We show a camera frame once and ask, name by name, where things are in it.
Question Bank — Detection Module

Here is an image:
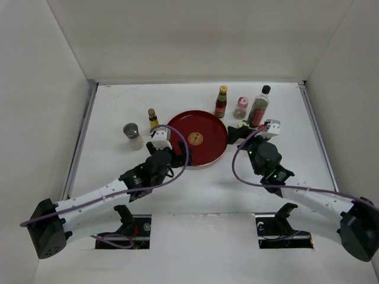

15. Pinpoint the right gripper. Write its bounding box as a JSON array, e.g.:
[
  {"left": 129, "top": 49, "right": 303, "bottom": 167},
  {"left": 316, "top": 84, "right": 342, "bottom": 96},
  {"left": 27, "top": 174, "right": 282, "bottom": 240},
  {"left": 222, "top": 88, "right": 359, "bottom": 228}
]
[{"left": 227, "top": 125, "right": 272, "bottom": 175}]

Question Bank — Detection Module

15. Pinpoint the pink-capped spice shaker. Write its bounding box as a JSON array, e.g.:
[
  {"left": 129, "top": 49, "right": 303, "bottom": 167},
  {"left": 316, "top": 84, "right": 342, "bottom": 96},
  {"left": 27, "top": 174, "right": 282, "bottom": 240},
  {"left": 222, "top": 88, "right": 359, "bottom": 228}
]
[{"left": 233, "top": 97, "right": 249, "bottom": 120}]

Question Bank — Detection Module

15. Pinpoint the yellow-capped sauce bottle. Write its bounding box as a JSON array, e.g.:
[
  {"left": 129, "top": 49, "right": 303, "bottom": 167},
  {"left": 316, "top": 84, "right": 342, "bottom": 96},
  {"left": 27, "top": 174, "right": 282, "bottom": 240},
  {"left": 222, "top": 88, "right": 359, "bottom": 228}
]
[{"left": 214, "top": 85, "right": 228, "bottom": 118}]

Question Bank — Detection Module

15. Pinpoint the tall dark soy sauce bottle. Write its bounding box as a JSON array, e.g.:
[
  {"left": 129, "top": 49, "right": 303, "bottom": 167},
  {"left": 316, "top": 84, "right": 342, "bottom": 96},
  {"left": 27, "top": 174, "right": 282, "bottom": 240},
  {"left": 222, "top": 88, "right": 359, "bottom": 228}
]
[{"left": 248, "top": 85, "right": 271, "bottom": 128}]

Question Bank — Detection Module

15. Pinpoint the small yellow-label bottle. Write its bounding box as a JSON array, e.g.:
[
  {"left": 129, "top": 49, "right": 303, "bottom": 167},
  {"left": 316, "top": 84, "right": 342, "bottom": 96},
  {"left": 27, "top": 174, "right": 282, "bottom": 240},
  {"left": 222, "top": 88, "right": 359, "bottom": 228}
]
[{"left": 148, "top": 108, "right": 159, "bottom": 128}]

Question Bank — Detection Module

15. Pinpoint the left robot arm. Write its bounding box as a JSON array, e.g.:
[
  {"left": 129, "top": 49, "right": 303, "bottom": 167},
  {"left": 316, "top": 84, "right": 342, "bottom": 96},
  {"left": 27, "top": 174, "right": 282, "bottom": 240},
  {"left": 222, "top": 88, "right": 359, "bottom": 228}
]
[{"left": 20, "top": 141, "right": 192, "bottom": 260}]

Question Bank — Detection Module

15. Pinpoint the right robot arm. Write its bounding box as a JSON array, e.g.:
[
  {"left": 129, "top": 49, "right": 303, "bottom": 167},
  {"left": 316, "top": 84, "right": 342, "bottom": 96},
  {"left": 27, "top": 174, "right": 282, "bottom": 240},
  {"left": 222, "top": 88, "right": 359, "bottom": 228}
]
[{"left": 227, "top": 122, "right": 378, "bottom": 262}]

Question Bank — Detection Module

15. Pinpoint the round red tray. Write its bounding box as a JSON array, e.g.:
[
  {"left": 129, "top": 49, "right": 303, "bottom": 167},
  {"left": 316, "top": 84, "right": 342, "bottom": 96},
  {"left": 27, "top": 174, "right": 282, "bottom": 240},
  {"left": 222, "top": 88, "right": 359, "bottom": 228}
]
[{"left": 168, "top": 110, "right": 228, "bottom": 167}]

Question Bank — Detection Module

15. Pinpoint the grey-capped white shaker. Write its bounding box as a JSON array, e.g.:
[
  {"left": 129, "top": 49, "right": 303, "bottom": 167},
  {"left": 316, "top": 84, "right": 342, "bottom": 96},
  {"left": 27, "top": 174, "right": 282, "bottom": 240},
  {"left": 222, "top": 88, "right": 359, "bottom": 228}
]
[{"left": 123, "top": 123, "right": 144, "bottom": 150}]

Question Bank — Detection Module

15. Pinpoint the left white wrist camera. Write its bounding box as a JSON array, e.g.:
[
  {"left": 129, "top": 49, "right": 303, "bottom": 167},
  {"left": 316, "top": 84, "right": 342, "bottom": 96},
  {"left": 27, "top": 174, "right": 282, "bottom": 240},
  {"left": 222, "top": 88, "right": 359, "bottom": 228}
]
[{"left": 151, "top": 127, "right": 172, "bottom": 150}]

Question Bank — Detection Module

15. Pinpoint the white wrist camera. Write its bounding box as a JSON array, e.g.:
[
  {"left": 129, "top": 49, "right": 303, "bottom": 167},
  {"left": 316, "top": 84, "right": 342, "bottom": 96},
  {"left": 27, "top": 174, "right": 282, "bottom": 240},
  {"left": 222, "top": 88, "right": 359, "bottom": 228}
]
[
  {"left": 151, "top": 127, "right": 172, "bottom": 150},
  {"left": 259, "top": 120, "right": 281, "bottom": 138}
]

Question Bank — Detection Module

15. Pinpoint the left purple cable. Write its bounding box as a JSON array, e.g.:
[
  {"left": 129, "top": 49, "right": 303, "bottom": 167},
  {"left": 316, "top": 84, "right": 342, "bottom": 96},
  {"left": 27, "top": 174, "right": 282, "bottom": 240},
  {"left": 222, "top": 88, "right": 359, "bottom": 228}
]
[{"left": 20, "top": 124, "right": 190, "bottom": 249}]

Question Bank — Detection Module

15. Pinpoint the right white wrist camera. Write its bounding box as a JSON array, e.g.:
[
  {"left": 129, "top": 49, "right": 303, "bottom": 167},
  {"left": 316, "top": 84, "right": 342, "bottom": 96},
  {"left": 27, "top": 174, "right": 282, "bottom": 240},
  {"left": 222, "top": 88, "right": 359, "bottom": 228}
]
[{"left": 259, "top": 120, "right": 281, "bottom": 138}]

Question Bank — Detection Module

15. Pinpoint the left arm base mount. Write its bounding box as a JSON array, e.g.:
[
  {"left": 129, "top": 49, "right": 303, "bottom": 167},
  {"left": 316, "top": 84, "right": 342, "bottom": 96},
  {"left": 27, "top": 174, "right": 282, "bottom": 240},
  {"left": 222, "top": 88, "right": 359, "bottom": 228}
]
[{"left": 95, "top": 205, "right": 152, "bottom": 250}]

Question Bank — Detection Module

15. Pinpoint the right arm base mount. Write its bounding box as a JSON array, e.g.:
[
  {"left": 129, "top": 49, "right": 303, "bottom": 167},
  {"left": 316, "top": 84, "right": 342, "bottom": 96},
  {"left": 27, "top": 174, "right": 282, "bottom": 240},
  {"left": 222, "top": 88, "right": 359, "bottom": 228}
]
[{"left": 255, "top": 203, "right": 313, "bottom": 249}]

